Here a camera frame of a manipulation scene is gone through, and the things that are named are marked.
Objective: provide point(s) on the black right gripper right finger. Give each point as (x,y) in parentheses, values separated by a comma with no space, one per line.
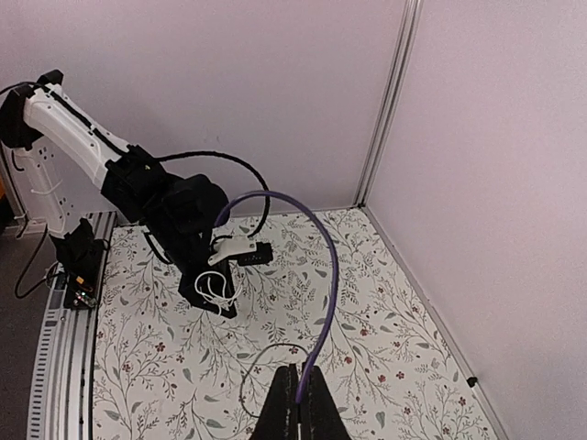
(319,416)

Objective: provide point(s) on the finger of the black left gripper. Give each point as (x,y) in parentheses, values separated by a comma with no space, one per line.
(227,291)

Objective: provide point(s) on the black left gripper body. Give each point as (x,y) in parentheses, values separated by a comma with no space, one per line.
(198,288)

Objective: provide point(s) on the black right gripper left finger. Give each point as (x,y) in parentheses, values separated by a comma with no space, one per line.
(278,416)

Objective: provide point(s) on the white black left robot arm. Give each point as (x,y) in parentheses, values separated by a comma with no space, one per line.
(180,213)

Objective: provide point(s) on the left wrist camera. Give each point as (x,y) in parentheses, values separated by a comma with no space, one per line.
(240,249)

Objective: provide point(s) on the aluminium front rail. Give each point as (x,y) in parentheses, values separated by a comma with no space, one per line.
(61,393)

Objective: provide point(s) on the left aluminium frame post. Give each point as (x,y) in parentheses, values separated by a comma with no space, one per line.
(390,99)

